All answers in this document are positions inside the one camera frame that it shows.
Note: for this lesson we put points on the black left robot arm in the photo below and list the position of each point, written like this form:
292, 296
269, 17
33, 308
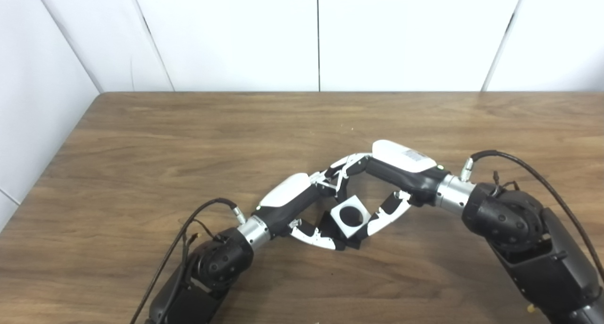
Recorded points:
217, 267

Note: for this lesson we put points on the white square piece with hole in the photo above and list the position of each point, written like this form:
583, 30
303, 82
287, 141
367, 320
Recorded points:
361, 222

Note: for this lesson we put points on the black and white left hand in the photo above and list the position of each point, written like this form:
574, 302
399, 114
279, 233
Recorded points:
288, 194

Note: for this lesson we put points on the black peg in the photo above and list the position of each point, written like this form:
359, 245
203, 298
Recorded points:
328, 225

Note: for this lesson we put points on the black and white right hand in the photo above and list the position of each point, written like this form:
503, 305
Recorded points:
406, 168

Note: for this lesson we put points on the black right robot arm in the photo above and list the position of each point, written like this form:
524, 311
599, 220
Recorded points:
519, 225

